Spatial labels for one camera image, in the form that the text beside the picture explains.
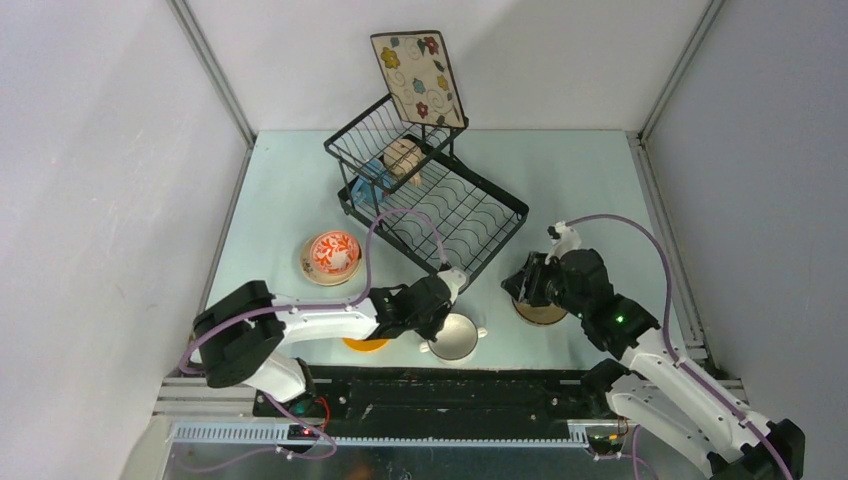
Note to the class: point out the beige saucer plate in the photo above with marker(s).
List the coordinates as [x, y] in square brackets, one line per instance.
[321, 278]

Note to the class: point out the white two-handled soup bowl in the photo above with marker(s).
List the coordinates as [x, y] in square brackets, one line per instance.
[457, 341]

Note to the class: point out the tan bowl with dark rim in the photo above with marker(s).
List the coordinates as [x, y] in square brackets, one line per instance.
[540, 316]

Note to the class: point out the orange patterned white bowl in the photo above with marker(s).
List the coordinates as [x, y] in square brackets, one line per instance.
[334, 252]

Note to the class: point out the left electronics board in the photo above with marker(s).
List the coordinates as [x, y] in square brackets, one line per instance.
[302, 433]

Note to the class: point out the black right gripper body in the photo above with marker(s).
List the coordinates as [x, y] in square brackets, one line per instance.
[544, 285]

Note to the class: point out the square floral ceramic plate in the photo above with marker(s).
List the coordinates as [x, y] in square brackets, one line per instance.
[418, 74]

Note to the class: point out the right electronics board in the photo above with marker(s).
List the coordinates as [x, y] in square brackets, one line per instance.
[605, 446]

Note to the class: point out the electronics board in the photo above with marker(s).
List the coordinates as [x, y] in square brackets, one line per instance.
[605, 446]
[302, 433]

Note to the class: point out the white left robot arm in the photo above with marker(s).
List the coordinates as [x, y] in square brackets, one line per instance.
[240, 338]

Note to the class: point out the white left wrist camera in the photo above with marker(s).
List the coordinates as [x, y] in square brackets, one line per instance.
[454, 278]

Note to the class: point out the yellow orange bowl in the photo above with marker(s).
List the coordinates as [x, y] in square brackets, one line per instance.
[365, 346]

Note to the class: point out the beige ceramic mug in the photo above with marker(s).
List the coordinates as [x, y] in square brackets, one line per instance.
[401, 156]

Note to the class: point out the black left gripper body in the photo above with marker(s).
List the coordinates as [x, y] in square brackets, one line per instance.
[430, 325]

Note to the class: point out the blue floral mug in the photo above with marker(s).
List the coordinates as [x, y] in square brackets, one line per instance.
[372, 187]

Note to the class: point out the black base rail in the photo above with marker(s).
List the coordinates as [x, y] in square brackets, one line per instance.
[408, 403]

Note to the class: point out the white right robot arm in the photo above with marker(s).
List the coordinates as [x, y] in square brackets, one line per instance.
[647, 379]

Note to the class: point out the black wire dish rack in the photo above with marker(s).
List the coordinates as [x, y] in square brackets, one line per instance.
[440, 212]

